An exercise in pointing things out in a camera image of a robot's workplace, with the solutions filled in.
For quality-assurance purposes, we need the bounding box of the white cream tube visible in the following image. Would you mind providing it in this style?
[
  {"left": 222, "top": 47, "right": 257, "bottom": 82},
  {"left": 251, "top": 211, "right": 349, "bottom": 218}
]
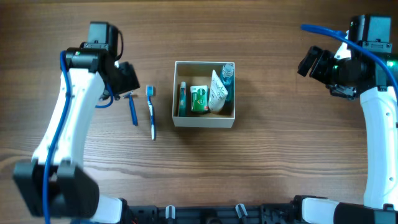
[{"left": 208, "top": 70, "right": 228, "bottom": 114}]

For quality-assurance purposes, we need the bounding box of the blue white toothbrush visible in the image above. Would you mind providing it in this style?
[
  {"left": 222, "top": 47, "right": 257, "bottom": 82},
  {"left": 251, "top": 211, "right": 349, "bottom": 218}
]
[{"left": 146, "top": 85, "right": 155, "bottom": 141}]

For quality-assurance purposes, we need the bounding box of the green soap box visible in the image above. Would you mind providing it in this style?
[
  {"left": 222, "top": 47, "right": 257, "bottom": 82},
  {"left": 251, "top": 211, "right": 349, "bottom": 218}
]
[{"left": 190, "top": 85, "right": 209, "bottom": 113}]

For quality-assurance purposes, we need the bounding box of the red green toothpaste tube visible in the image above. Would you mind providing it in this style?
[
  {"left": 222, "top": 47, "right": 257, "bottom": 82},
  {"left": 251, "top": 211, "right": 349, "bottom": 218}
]
[{"left": 178, "top": 82, "right": 187, "bottom": 117}]

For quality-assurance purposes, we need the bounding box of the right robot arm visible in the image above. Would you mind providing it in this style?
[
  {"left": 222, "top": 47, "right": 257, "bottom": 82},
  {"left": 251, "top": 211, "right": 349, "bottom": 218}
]
[{"left": 293, "top": 14, "right": 397, "bottom": 223}]

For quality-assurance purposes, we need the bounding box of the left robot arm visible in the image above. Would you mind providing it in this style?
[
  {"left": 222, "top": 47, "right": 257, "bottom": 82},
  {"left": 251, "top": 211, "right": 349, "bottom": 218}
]
[{"left": 13, "top": 22, "right": 140, "bottom": 223}]

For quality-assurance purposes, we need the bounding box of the white cardboard box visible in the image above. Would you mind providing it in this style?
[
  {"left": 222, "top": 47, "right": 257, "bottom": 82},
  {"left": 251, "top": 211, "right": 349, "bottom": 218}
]
[{"left": 172, "top": 61, "right": 236, "bottom": 128}]

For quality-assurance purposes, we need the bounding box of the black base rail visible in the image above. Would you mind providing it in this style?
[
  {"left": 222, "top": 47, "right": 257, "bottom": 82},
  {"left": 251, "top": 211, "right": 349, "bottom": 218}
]
[{"left": 130, "top": 203, "right": 305, "bottom": 224}]

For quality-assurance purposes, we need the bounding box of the blue mouthwash bottle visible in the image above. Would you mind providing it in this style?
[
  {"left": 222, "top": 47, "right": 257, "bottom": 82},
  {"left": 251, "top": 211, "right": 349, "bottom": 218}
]
[{"left": 220, "top": 63, "right": 234, "bottom": 104}]

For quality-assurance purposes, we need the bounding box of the blue razor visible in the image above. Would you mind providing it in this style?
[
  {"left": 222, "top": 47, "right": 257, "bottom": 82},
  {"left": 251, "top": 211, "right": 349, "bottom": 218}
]
[{"left": 123, "top": 92, "right": 138, "bottom": 126}]

